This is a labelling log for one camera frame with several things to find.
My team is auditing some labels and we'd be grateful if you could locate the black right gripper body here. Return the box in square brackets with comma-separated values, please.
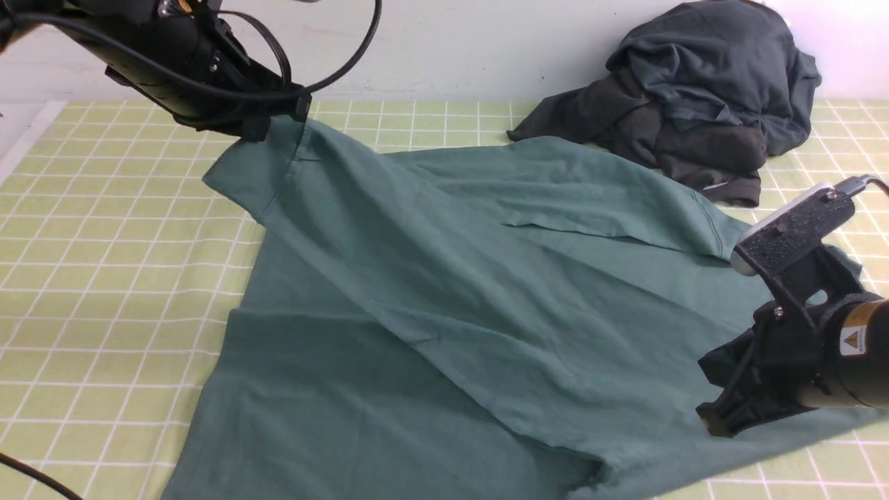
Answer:
[697, 244, 888, 439]

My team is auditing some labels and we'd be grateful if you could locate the green long-sleeve top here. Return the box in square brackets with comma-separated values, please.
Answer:
[160, 115, 889, 500]

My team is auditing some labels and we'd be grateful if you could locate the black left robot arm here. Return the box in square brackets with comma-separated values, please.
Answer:
[2, 1, 312, 142]

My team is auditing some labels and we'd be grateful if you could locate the dark grey clothes pile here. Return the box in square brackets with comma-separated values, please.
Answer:
[507, 1, 822, 208]

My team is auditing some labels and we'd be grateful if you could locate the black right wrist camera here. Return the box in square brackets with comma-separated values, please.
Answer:
[730, 175, 887, 278]

